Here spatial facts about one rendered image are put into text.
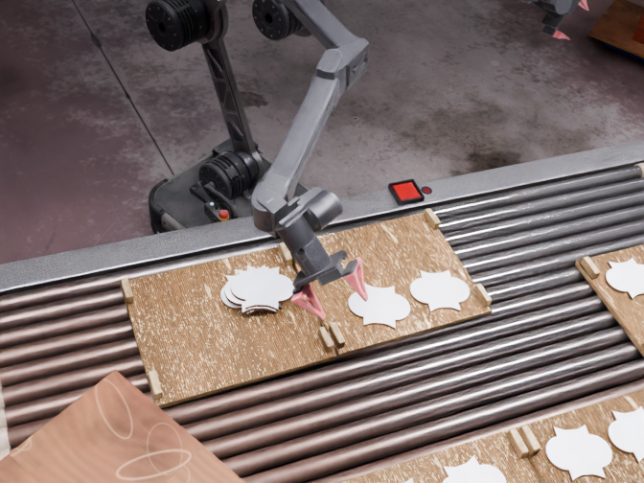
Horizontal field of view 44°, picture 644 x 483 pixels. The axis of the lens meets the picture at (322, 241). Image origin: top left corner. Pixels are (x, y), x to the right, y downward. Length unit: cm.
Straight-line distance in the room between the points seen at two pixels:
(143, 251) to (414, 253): 68
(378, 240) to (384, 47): 250
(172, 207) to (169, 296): 120
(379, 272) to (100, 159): 193
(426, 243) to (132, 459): 95
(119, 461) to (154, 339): 36
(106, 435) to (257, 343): 42
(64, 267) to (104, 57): 234
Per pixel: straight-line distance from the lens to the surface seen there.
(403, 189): 223
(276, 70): 418
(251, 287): 187
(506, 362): 193
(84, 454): 159
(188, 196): 312
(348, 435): 175
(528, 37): 482
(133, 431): 160
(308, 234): 145
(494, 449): 178
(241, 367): 179
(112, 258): 202
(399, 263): 203
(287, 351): 182
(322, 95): 167
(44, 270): 202
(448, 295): 198
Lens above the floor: 243
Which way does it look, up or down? 47 degrees down
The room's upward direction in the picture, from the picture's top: 9 degrees clockwise
